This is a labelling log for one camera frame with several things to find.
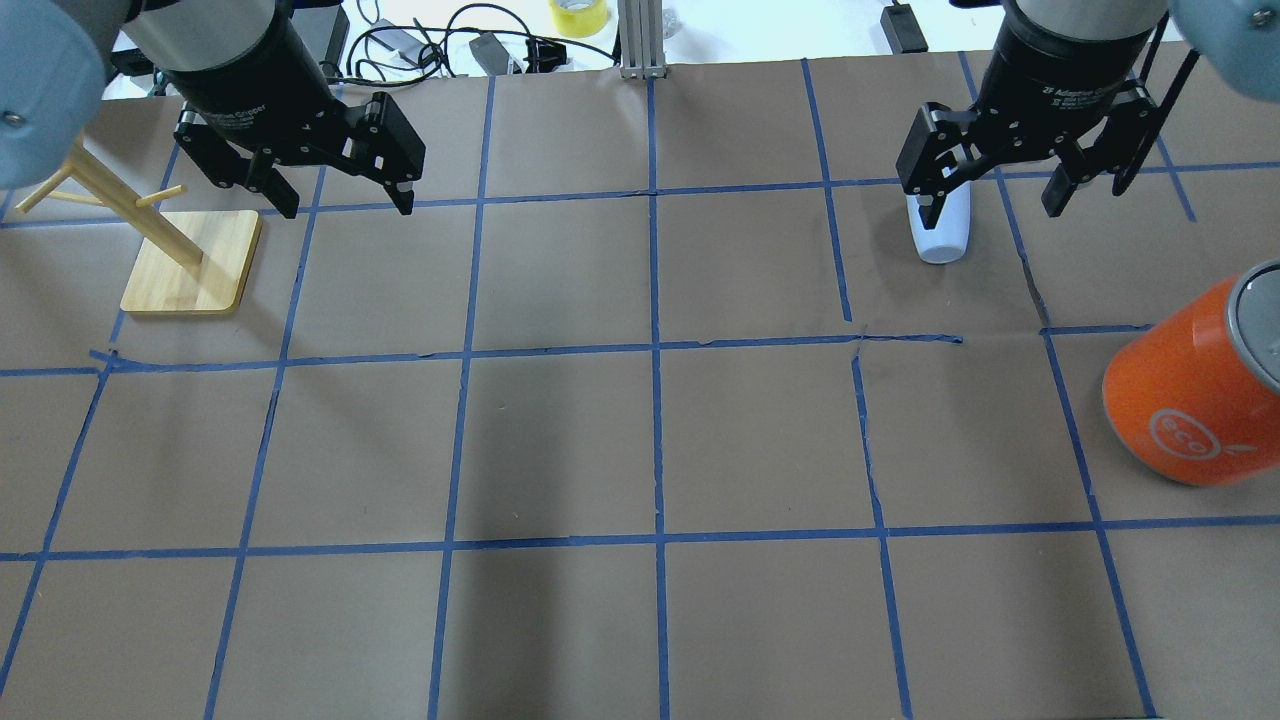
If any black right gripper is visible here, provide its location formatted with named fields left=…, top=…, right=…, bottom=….
left=896, top=1, right=1201, bottom=231

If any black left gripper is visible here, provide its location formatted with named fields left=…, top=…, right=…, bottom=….
left=123, top=1, right=426, bottom=219

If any white cup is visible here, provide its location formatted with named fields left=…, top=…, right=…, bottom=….
left=906, top=182, right=972, bottom=265

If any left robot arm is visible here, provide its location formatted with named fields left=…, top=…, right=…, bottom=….
left=1, top=1, right=426, bottom=218

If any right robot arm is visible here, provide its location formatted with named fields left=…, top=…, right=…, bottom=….
left=896, top=1, right=1279, bottom=231

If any wooden mug stand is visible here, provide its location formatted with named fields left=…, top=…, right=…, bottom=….
left=15, top=140, right=262, bottom=316

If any black power adapter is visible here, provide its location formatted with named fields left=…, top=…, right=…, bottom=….
left=879, top=1, right=931, bottom=54

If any yellow tape roll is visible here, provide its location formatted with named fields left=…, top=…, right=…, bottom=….
left=548, top=0, right=609, bottom=38

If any black cable bundle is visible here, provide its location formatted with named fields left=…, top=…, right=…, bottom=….
left=346, top=3, right=616, bottom=83

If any aluminium frame post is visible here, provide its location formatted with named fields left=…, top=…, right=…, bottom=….
left=617, top=0, right=668, bottom=79

